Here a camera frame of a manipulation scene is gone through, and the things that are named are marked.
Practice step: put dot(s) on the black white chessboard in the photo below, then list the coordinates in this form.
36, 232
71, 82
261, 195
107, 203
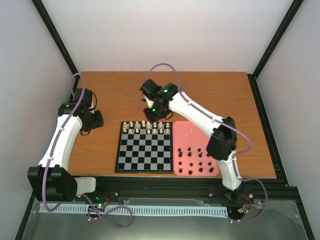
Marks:
145, 153

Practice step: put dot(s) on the pink piece tray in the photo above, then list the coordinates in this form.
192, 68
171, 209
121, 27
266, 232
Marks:
193, 163

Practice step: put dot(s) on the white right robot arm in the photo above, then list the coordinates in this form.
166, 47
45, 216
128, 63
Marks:
221, 133

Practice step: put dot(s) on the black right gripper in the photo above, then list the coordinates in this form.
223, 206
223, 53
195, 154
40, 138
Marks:
151, 118

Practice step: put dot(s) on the light blue cable duct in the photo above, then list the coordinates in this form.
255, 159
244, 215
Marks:
146, 210

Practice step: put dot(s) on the black aluminium frame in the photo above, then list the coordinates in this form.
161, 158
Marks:
278, 188

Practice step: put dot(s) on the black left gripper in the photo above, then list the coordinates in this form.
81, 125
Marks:
99, 123

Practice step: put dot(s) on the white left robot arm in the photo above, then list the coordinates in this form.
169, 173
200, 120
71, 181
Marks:
50, 180

